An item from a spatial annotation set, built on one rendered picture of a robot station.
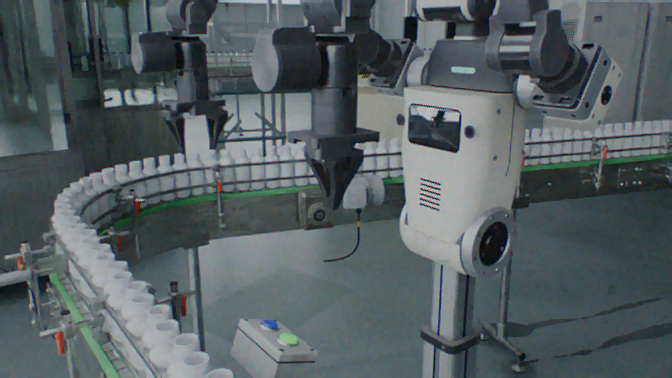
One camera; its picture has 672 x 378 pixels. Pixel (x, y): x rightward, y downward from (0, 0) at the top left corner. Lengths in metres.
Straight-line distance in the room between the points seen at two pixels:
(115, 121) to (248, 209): 3.69
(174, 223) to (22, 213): 1.78
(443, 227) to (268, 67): 0.65
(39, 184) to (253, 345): 2.93
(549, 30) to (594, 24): 5.62
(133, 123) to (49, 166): 2.19
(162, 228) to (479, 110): 1.39
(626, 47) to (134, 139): 5.16
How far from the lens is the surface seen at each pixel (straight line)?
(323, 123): 0.67
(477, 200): 1.14
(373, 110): 4.78
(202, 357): 0.87
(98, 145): 5.82
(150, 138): 5.95
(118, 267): 1.23
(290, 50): 0.63
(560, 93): 1.04
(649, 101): 7.20
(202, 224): 2.23
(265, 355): 0.97
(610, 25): 6.68
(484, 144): 1.11
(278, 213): 2.29
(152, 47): 1.04
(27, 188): 3.80
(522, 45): 0.93
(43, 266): 1.53
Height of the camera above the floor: 1.62
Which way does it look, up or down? 16 degrees down
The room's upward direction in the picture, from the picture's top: straight up
